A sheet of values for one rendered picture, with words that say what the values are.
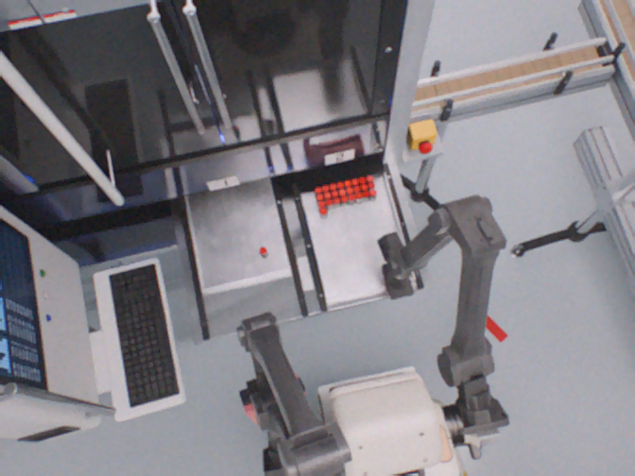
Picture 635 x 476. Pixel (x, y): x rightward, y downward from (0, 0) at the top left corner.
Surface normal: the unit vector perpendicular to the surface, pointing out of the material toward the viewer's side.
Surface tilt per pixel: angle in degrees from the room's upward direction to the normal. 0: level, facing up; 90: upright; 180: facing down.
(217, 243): 0
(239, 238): 0
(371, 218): 0
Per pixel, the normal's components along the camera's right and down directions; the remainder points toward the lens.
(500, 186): -0.03, -0.32
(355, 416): -0.16, -0.86
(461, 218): 0.07, -0.50
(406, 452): 0.14, 0.47
